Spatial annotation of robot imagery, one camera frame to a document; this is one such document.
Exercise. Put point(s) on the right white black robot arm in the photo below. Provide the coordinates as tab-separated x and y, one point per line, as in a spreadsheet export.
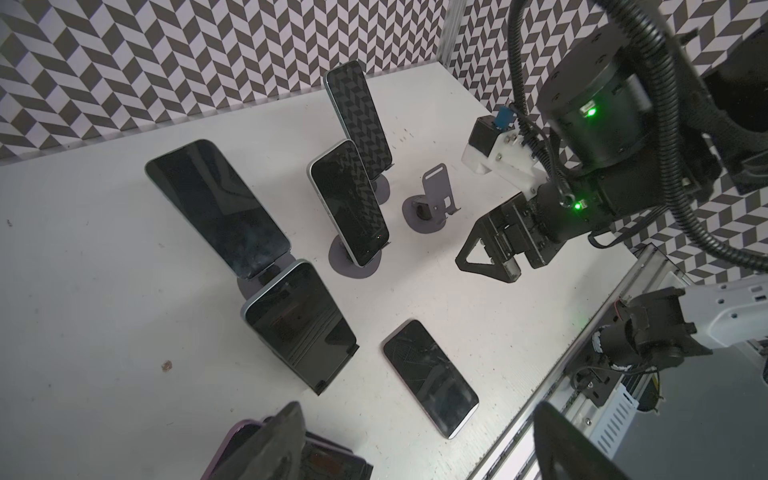
633	129

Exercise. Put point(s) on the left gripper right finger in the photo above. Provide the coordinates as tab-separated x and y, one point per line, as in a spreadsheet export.
562	452

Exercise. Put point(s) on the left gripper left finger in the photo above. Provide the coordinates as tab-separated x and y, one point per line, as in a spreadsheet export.
274	452

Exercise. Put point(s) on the black phone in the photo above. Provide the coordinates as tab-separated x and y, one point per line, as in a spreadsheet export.
205	188
431	377
353	103
345	191
297	318
320	459

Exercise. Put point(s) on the grey round phone stand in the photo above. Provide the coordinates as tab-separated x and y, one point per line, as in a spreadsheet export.
427	213

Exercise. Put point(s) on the grey stand under phone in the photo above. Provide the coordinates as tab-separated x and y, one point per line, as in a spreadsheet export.
381	189
342	263

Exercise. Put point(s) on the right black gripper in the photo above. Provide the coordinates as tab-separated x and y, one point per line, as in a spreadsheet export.
508	230

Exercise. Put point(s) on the grey stand under back phone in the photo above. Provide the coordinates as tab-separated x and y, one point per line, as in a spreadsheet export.
381	189

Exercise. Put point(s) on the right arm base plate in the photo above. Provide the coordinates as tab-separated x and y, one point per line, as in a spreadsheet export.
589	372

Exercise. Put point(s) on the grey stand under middle phone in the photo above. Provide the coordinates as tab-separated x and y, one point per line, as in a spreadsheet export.
342	263

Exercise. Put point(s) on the aluminium front rail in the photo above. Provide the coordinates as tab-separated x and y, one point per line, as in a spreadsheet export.
603	409

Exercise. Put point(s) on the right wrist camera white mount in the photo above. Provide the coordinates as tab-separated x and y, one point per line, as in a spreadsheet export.
497	146

